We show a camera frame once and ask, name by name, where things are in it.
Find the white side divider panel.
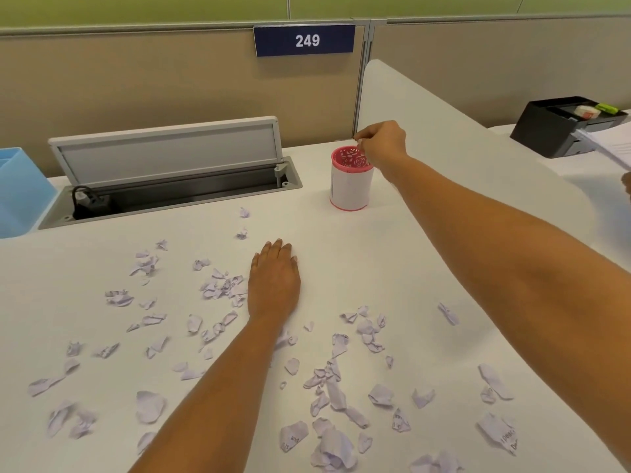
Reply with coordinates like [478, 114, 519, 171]
[354, 59, 631, 273]

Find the beige partition panel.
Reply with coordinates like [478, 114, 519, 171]
[369, 15, 631, 129]
[0, 25, 369, 177]

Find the person's left forearm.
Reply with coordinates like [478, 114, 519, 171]
[129, 315, 296, 473]

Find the grey partition post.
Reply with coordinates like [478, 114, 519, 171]
[352, 18, 388, 139]

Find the person's right forearm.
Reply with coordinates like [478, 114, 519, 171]
[382, 154, 631, 464]

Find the pink and white cup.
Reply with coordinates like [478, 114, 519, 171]
[329, 145, 375, 212]

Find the person's left hand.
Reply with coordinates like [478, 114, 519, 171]
[246, 238, 302, 327]

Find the blue number sign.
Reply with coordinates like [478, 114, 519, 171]
[253, 24, 357, 58]

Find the person's right hand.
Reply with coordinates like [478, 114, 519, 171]
[354, 120, 409, 183]

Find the black desk organizer box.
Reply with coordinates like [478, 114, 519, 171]
[509, 96, 630, 160]

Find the blue desk organizer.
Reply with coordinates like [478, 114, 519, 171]
[0, 146, 60, 240]

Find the black cable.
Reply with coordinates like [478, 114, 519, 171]
[71, 185, 120, 220]

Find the grey cable tray lid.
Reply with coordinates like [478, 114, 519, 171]
[38, 116, 304, 231]

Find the heap of paper scraps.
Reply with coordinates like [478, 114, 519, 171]
[27, 206, 519, 473]

